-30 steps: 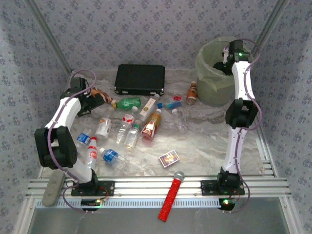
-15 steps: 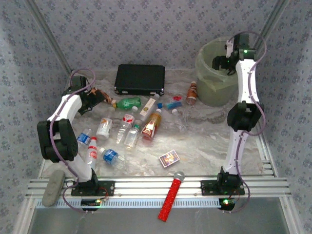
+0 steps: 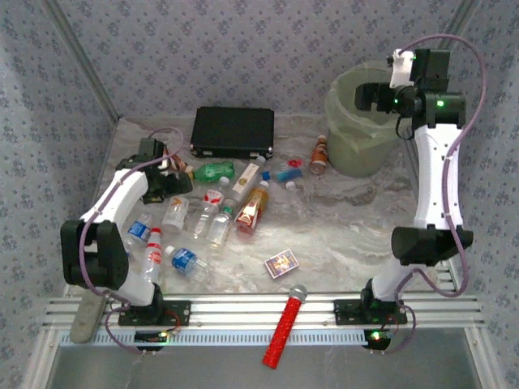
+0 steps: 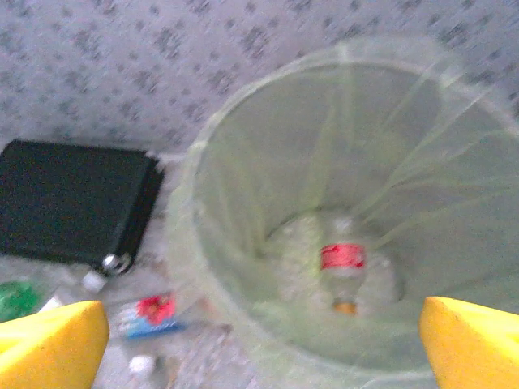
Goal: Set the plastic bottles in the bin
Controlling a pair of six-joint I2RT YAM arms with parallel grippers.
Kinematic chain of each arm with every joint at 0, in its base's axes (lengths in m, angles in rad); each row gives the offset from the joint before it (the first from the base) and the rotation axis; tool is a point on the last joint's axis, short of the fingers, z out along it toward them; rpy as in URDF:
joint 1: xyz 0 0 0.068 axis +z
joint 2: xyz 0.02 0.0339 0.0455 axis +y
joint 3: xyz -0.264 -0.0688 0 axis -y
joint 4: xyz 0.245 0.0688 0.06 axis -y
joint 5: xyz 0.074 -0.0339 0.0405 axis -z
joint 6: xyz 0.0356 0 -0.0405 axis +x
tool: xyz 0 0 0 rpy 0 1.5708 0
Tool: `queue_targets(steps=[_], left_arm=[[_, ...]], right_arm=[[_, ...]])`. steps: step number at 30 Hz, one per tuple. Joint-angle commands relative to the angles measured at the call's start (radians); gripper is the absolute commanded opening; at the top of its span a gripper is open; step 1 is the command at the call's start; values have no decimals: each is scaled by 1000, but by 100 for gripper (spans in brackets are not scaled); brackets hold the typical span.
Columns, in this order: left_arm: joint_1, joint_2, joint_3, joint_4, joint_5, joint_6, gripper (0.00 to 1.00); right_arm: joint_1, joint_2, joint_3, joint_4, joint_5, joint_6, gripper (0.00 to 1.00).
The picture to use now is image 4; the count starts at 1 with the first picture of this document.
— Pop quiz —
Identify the clear bottle blue red label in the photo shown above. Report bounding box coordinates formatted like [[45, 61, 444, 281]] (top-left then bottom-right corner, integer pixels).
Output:
[[115, 292, 191, 341]]

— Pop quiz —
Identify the black hard case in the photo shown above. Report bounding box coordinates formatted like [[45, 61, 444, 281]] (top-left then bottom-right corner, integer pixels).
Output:
[[0, 139, 163, 276]]

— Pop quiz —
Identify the white bottle gold label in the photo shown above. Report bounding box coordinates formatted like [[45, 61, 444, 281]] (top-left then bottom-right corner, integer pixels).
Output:
[[38, 271, 105, 313]]

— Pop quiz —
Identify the green plastic bottle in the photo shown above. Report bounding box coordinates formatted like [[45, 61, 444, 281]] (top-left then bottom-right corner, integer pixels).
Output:
[[0, 281, 41, 321]]

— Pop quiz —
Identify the clear bottle white cap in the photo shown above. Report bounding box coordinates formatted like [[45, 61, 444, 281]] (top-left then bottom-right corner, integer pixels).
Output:
[[127, 354, 179, 389]]

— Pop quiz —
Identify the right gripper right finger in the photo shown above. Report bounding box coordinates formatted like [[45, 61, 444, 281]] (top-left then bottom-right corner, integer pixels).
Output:
[[418, 296, 519, 389]]

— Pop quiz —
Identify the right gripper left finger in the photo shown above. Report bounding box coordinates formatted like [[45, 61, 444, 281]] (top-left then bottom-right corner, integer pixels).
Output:
[[0, 300, 109, 389]]

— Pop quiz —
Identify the translucent green plastic bin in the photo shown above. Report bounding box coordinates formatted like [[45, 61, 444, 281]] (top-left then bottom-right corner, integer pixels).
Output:
[[168, 38, 519, 389]]

